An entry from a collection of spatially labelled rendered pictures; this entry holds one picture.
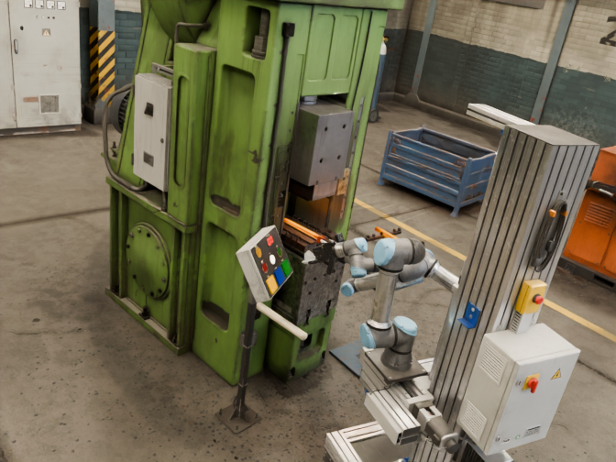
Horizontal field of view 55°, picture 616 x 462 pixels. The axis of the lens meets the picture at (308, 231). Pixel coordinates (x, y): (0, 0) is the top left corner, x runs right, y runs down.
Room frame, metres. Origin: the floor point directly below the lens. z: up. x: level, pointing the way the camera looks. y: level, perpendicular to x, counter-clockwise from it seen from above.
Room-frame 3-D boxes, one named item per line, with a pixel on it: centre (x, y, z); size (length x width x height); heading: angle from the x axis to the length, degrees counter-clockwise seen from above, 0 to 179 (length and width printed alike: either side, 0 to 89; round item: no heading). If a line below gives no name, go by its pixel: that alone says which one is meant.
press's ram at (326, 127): (3.33, 0.07, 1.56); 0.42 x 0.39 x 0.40; 50
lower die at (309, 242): (3.29, 0.10, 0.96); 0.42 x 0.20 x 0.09; 50
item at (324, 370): (3.13, -0.10, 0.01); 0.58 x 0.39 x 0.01; 140
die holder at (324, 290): (3.34, 0.07, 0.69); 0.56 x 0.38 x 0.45; 50
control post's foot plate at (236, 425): (2.68, 0.24, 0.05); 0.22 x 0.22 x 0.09; 50
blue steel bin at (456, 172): (7.13, -1.48, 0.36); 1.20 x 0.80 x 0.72; 50
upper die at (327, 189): (3.29, 0.10, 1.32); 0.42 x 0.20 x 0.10; 50
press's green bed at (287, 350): (3.34, 0.07, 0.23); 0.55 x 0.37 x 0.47; 50
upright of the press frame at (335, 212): (3.68, -0.03, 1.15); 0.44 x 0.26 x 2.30; 50
